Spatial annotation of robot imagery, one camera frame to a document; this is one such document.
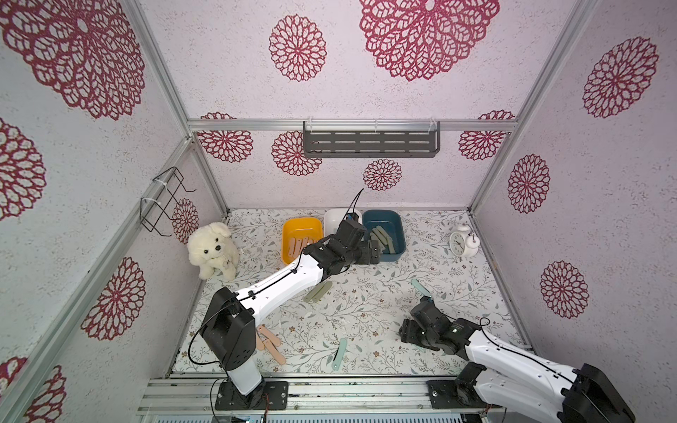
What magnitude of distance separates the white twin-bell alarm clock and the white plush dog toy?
85 centimetres

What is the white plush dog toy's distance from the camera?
0.87 m

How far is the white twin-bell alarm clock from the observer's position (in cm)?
97
